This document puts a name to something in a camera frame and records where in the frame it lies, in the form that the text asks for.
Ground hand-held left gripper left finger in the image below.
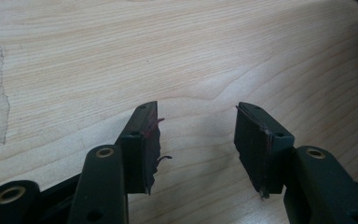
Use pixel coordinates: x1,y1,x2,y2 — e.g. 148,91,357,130
115,100,173,197

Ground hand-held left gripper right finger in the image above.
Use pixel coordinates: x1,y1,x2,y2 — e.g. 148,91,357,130
233,101,296,200

